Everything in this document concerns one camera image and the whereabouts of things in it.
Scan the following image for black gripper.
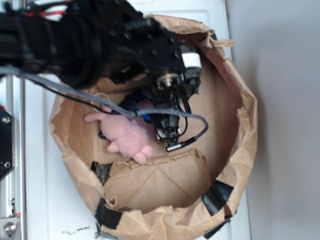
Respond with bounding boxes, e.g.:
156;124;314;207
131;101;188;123
100;14;202;100

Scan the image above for dark blue rope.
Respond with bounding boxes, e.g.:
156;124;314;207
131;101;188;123
119;90;155;125

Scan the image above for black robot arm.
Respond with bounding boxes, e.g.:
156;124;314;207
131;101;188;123
0;0;201;99

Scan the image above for pink plush mouse toy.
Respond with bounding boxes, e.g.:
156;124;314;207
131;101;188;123
84;106;153;165

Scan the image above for brown paper bag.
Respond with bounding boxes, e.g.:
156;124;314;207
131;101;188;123
49;15;258;240

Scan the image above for grey braided cable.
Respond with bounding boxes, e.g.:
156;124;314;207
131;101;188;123
0;67;210;148

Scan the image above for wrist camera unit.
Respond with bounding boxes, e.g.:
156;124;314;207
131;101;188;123
139;84;198;153

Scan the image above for aluminium frame rail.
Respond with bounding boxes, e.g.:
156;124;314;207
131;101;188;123
0;75;27;240

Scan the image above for black octagonal mount plate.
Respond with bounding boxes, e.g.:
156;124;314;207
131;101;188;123
0;105;15;182

